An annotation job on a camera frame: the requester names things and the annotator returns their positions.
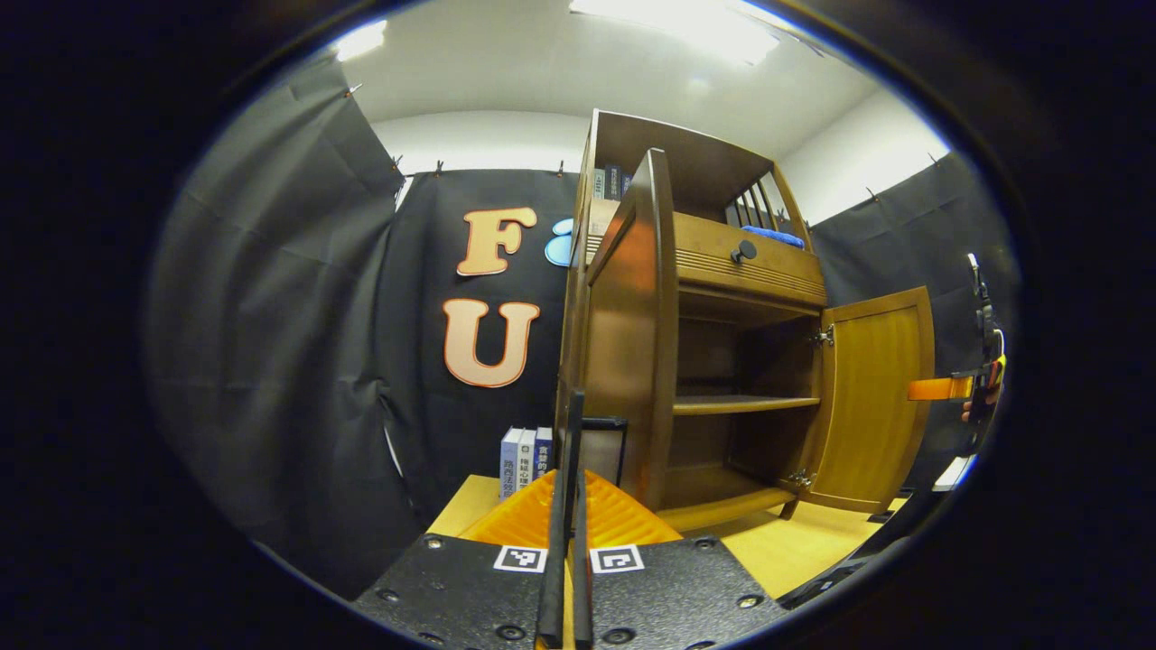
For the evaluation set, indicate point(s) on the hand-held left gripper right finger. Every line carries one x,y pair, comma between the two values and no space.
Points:
583,596

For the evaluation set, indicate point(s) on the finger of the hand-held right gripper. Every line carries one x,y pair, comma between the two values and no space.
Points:
939,388

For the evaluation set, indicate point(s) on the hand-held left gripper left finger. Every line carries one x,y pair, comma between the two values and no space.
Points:
555,578

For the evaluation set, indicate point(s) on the wooden cabinet door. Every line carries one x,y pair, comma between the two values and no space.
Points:
632,343
871,397

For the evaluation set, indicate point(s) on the wooden double-door shoe cabinet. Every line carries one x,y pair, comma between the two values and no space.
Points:
713,361

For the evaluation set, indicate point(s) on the white spine book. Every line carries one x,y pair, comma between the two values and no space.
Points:
526,460

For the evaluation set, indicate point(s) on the pale blue spine book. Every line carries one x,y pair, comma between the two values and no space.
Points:
509,465

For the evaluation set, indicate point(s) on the dark blue spine book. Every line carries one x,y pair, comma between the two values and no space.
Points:
543,451

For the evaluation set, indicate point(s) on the blue folded towel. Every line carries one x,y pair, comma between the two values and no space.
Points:
772,236

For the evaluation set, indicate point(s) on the wooden drawer with black knob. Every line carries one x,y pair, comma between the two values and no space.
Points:
713,253

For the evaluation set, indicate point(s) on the black backdrop cloth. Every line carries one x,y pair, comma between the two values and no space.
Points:
289,316

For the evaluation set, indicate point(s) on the grey book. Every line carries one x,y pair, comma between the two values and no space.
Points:
599,183

